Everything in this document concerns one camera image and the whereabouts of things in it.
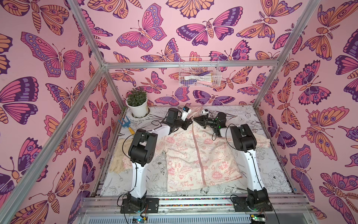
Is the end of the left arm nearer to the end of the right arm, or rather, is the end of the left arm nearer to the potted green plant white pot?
the end of the right arm

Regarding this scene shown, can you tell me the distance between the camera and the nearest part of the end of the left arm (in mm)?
800

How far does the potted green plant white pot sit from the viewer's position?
105 centimetres

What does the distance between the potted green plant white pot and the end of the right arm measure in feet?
1.33

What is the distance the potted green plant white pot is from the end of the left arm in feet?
1.05

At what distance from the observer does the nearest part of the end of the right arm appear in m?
0.92
